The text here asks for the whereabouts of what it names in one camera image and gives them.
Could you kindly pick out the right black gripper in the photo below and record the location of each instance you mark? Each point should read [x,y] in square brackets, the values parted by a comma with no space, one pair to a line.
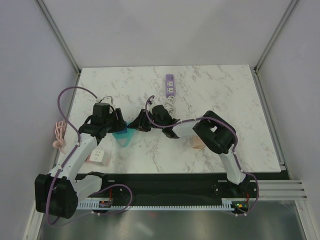
[140,123]

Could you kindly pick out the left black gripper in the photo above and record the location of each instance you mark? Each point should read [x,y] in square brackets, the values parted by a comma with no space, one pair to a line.
[121,123]

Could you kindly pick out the teal triangular power strip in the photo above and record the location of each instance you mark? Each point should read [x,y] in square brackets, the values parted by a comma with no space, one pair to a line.
[124,139]

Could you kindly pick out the purple power strip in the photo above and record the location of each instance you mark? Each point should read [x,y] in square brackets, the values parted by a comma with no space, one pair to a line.
[170,86]

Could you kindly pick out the pink plug adapter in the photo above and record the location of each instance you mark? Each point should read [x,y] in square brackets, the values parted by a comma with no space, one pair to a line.
[197,143]

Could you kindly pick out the blue cube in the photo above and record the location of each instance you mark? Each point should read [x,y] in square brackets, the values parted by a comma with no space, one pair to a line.
[124,130]

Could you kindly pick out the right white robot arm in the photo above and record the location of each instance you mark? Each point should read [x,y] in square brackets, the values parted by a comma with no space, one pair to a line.
[217,135]

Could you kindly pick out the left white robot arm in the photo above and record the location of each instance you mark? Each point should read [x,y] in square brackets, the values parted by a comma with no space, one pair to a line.
[58,192]

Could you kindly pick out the white cube socket adapter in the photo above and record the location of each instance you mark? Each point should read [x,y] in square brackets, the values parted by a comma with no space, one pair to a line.
[98,151]

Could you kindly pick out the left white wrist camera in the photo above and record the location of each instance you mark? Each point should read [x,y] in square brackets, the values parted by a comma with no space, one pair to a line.
[107,99]

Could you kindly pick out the left aluminium frame post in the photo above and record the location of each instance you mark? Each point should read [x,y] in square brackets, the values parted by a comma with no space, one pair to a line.
[58,35]

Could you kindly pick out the aluminium frame post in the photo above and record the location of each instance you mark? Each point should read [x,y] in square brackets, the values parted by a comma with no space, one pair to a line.
[58,35]
[276,33]

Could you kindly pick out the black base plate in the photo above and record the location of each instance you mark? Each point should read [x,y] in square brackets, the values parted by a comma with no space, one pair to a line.
[173,189]

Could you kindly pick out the white slotted cable duct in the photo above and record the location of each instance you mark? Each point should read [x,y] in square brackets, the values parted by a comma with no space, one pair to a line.
[97,204]

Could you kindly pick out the right aluminium frame post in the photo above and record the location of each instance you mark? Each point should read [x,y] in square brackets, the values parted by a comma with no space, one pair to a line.
[276,33]

